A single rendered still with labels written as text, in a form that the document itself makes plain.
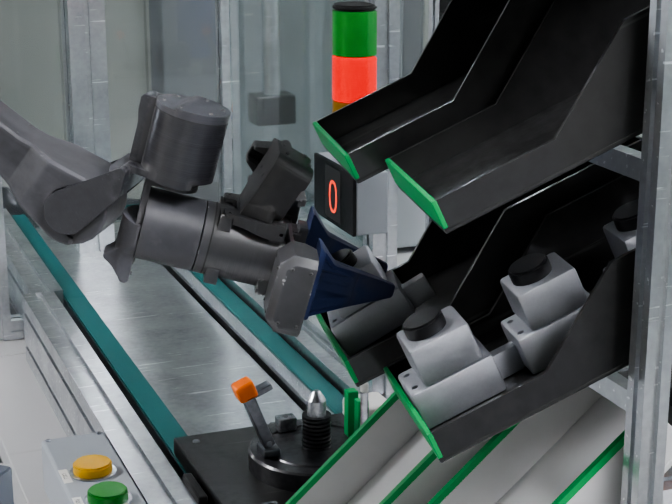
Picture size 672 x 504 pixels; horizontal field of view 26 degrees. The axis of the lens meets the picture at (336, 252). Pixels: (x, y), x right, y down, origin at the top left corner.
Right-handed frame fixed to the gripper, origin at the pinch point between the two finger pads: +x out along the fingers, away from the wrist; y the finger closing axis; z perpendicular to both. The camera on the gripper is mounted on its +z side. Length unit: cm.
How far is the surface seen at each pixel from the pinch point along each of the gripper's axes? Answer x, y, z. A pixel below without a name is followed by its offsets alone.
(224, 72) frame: -7, 103, -8
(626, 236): 15.6, -14.2, 11.7
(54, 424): -20, 64, -51
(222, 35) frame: -9, 103, -3
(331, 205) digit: 4.9, 48.1, -8.8
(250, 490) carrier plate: 0.5, 19.9, -31.2
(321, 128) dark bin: -4.7, 3.7, 9.8
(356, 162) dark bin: -2.8, -6.1, 10.2
